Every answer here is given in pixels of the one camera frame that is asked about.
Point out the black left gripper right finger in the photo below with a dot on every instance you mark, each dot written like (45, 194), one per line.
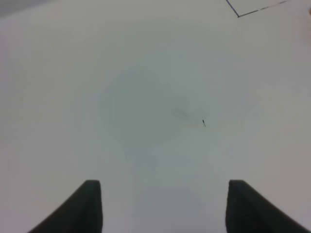
(247, 211)

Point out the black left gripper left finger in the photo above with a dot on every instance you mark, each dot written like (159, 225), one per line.
(82, 212)

